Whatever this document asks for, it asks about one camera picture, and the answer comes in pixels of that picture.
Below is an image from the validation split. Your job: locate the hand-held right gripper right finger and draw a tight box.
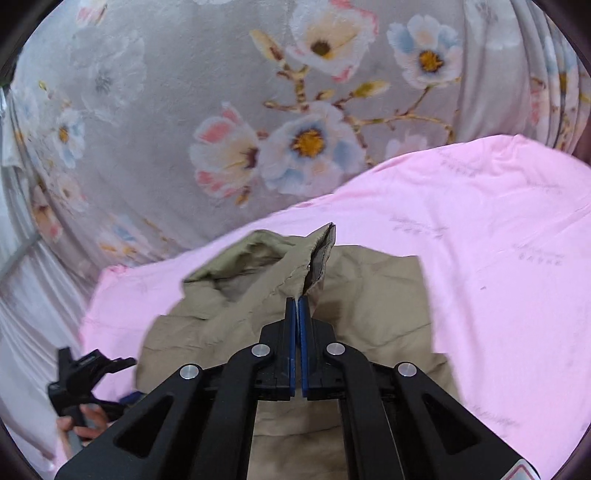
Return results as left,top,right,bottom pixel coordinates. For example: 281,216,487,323
299,296,542,480

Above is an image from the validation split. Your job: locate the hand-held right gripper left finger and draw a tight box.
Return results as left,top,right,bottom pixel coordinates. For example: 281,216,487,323
54,298,297,480

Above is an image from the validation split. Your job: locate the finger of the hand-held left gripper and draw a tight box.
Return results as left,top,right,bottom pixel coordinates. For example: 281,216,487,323
88,398,129,419
74,350,138,383

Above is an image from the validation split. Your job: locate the khaki padded jacket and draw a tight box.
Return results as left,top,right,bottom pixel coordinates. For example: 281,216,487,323
134,222,460,480

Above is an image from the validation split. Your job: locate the person's left hand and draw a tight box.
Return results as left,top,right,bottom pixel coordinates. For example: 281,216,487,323
57,403,119,452

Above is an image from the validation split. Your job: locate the white satin cloth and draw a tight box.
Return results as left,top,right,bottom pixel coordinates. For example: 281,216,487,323
0,88,112,462

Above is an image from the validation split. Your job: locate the pink printed blanket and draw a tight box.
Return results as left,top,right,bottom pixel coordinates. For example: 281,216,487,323
55,134,591,480

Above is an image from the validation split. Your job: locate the grey floral bedsheet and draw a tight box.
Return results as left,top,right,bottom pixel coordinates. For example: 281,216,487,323
9,0,591,278

